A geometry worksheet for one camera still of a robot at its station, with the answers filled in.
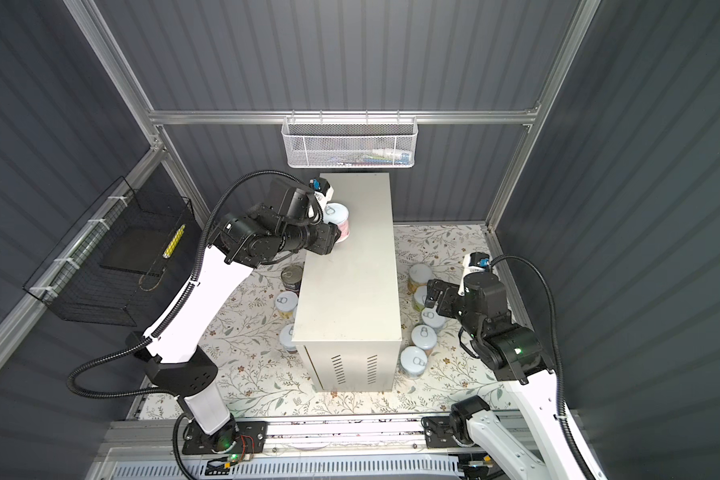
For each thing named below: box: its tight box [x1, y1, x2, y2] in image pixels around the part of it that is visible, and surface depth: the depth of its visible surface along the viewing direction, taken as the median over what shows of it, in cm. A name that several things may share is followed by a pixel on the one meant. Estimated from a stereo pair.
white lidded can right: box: [421, 305, 447, 329], surface depth 91 cm
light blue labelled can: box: [279, 323, 297, 353], surface depth 86 cm
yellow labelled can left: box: [275, 291, 299, 320], surface depth 95 cm
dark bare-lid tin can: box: [280, 262, 305, 297], surface depth 95 cm
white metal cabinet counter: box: [292, 172, 402, 393], surface depth 61 cm
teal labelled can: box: [400, 345, 428, 379], surface depth 82 cm
